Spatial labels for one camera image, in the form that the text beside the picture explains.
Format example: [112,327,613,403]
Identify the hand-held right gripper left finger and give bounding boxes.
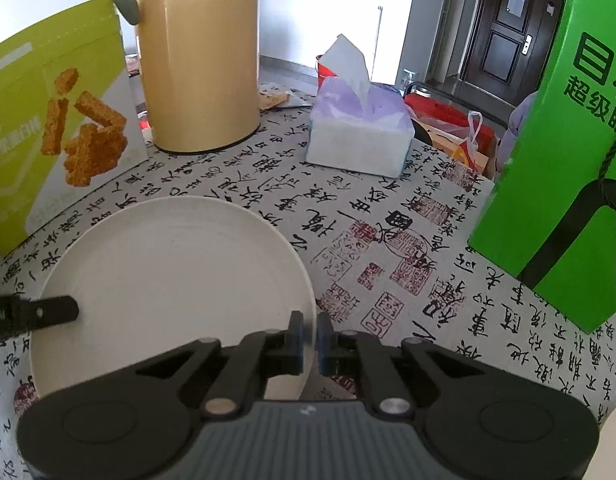
[119,311,305,420]

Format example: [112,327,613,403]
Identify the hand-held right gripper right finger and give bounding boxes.
[315,313,496,418]

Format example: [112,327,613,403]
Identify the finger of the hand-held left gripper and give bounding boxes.
[10,295,80,333]

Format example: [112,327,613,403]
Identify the yellow-green snack box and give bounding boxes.
[0,0,150,257]

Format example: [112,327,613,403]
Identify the purple tissue pack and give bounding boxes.
[305,34,416,179]

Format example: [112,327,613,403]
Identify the brown flat packet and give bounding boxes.
[259,89,292,110]

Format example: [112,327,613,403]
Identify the red shopping bag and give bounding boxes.
[405,91,471,128]

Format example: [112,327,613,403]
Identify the red bucket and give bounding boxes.
[315,55,335,92]

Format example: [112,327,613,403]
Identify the yellow thermos jug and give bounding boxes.
[104,0,261,155]

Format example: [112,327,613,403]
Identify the green paper bag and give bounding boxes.
[467,0,616,335]

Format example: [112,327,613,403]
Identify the purple jacket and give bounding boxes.
[507,92,539,161]

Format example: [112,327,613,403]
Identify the dark brown door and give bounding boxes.
[460,0,571,108]

